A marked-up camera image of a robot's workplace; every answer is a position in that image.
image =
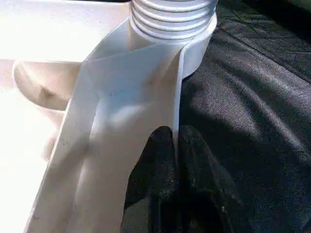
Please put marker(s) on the white plastic table top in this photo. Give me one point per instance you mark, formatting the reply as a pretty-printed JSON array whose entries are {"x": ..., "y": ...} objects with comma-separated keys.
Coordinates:
[{"x": 73, "y": 121}]

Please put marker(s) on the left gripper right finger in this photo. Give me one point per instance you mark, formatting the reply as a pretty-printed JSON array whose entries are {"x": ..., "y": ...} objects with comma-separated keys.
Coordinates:
[{"x": 201, "y": 189}]

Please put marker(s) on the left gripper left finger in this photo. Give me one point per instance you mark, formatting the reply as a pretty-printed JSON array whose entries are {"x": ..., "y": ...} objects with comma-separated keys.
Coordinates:
[{"x": 155, "y": 182}]

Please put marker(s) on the white plastic table leg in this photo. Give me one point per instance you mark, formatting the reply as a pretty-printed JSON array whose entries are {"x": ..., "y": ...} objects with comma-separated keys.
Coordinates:
[{"x": 170, "y": 17}]

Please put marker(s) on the black table mat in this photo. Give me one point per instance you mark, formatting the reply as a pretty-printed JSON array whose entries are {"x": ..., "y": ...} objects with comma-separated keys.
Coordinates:
[{"x": 255, "y": 109}]

